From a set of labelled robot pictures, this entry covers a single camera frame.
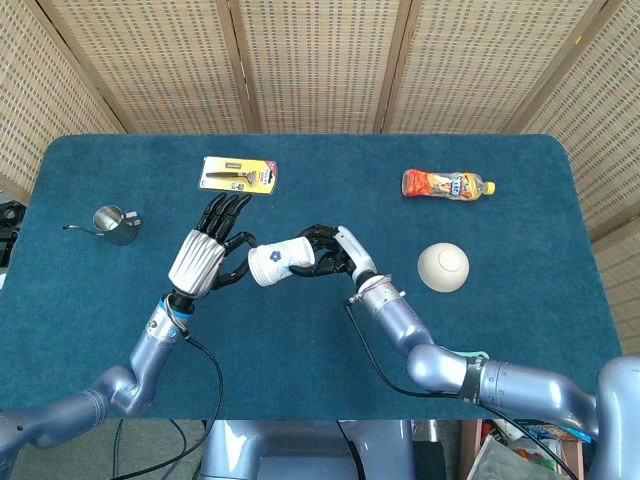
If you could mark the blue-grey robot torso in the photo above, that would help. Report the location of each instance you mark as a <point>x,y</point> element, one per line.
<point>300,450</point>

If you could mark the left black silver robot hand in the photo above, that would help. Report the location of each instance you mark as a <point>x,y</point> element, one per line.
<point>197,262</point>

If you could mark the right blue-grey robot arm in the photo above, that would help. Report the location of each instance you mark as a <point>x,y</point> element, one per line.
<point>435,360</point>

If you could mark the colourful boxes on floor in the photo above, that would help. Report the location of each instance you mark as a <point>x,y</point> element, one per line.
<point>525,450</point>

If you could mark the white flower-print paper cup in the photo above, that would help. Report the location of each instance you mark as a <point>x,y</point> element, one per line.
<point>287,257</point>

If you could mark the beige ribbed bowl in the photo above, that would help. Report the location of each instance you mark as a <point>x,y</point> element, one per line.
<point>444,267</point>

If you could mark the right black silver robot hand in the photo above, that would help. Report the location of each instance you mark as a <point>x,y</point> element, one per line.
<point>357,252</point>

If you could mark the orange drink plastic bottle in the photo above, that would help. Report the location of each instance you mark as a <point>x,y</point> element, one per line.
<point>440,184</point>

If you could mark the stainless steel mug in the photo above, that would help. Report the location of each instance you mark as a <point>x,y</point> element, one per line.
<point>114,227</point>

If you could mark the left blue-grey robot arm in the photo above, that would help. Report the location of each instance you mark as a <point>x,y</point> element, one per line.
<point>145,360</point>

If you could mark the yellow razor blister pack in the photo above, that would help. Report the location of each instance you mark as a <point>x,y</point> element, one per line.
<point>239,175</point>

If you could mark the black equipment beside table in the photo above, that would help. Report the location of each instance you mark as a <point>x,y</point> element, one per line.
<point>10,225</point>

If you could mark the blue table cloth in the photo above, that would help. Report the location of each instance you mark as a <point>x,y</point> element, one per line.
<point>310,350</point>

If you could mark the woven wooden folding screen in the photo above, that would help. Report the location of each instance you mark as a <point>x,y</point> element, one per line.
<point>320,60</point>

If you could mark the green white-bristle toothbrush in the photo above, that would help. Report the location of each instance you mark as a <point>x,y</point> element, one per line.
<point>472,354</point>

